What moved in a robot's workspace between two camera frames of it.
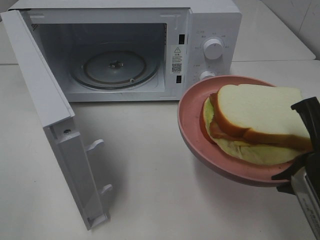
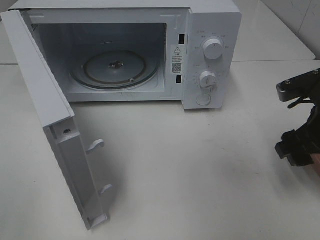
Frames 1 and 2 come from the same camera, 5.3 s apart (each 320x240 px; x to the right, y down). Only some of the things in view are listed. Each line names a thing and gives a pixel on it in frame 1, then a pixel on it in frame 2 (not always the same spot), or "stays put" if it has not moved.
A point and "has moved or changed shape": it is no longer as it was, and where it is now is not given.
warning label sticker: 177,56 stays put
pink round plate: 191,104 has moved or changed shape
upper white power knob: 213,49 stays put
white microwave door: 57,118 stays put
